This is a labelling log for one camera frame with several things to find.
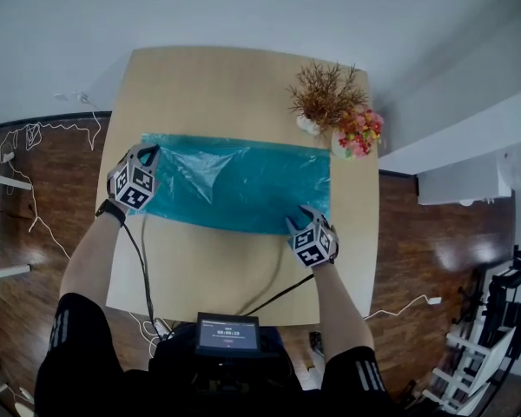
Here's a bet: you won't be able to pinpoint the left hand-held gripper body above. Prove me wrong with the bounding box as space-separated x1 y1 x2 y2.
106 154 160 211

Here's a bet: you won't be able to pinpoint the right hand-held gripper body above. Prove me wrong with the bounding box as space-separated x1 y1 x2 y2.
287 222 340 270

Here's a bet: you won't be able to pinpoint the teal plastic bag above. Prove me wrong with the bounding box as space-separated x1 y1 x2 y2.
141 132 333 236

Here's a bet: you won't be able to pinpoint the person's left forearm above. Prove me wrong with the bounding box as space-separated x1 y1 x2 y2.
60 208 127 304

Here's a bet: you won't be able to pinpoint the person's right forearm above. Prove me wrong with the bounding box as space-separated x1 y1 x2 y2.
313 262 376 356

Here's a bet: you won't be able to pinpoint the black wristwatch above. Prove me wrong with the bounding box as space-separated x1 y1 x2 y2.
95 199 128 228

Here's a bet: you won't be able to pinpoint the colourful flowers in pale pot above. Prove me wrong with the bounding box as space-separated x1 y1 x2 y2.
331 107 386 161

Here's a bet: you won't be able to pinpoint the black chest-mounted screen device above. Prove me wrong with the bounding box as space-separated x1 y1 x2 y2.
195 312 262 358

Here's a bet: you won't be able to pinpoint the brown dried plant white pot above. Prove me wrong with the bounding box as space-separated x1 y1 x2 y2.
286 58 370 136

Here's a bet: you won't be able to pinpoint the white cabinet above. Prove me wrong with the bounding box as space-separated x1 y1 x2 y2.
416 149 516 207

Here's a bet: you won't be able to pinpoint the person in dark clothes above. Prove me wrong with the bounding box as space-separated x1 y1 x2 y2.
33 292 400 417

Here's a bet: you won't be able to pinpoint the white slatted rack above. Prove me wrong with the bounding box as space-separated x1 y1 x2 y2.
420 319 518 414

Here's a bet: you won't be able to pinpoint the black metal stand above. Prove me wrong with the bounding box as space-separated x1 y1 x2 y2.
451 245 521 351

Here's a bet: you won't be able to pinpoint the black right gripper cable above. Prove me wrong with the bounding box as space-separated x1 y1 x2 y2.
242 274 316 317

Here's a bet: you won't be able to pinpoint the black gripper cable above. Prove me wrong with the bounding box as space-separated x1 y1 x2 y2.
122 213 167 339
242 274 316 317

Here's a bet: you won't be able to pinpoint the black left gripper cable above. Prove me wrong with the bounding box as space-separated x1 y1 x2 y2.
122 213 167 339

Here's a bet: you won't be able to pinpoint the long white floor cable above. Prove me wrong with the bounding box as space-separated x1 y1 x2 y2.
0 91 175 347

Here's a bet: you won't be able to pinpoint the white cable with adapter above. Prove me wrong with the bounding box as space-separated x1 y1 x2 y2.
364 295 443 321

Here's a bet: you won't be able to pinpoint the white desk frame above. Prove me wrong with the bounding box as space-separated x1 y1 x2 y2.
0 169 33 282

